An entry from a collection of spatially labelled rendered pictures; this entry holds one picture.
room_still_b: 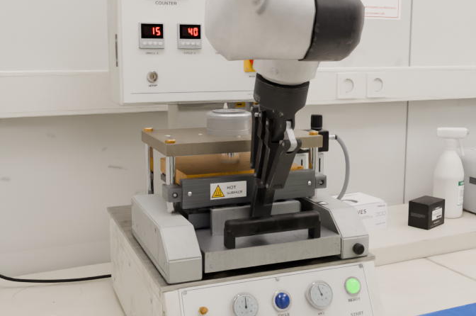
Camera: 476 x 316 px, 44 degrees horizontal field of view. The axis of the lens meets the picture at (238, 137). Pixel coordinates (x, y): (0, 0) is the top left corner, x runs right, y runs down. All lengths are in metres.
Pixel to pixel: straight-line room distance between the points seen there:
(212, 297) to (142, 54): 0.47
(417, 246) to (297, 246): 0.67
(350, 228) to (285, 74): 0.30
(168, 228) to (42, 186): 0.62
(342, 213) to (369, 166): 0.83
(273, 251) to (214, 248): 0.09
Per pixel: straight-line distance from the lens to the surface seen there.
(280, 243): 0.88
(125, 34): 1.10
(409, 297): 1.30
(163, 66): 1.11
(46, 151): 1.41
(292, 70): 0.77
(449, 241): 1.59
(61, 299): 1.30
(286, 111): 0.80
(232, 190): 0.93
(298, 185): 0.98
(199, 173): 0.93
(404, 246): 1.50
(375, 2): 1.76
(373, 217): 1.56
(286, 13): 0.65
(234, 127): 0.98
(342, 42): 0.68
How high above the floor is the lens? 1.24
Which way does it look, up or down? 8 degrees down
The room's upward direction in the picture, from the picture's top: straight up
